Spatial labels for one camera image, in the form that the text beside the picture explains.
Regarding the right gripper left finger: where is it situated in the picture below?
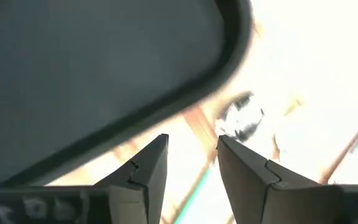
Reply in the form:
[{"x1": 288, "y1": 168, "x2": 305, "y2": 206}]
[{"x1": 93, "y1": 133, "x2": 170, "y2": 224}]

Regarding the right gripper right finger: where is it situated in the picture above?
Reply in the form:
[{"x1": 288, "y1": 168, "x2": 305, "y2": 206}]
[{"x1": 216, "y1": 134, "x2": 344, "y2": 224}]

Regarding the black plastic serving tray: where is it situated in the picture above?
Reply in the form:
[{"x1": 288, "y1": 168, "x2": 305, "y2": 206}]
[{"x1": 0, "y1": 0, "x2": 254, "y2": 187}]

